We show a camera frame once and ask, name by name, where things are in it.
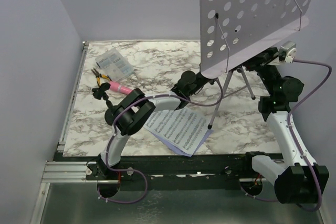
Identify lilac music stand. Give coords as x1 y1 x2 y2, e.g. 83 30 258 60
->
198 0 325 130

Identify yellow handled pliers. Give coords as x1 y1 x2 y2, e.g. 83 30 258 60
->
91 68 112 86

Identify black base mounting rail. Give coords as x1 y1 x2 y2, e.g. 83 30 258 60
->
54 152 309 190

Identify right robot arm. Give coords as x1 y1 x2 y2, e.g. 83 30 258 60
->
241 47 329 210

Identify black microphone desk stand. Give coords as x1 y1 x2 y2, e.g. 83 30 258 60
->
91 82 117 126

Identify clear plastic compartment box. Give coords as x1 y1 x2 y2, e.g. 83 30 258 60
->
95 48 134 82

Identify white sheet music page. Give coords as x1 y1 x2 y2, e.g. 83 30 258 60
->
143 108 209 154

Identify lilac paper sheet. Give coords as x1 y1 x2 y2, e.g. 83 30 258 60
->
152 130 214 157

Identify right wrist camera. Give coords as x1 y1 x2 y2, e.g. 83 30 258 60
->
279 41 297 63

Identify pink toy microphone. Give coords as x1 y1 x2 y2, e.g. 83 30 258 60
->
109 81 133 95

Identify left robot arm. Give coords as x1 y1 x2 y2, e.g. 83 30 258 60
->
92 71 215 179

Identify aluminium extrusion frame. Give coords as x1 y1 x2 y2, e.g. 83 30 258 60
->
28 41 91 224

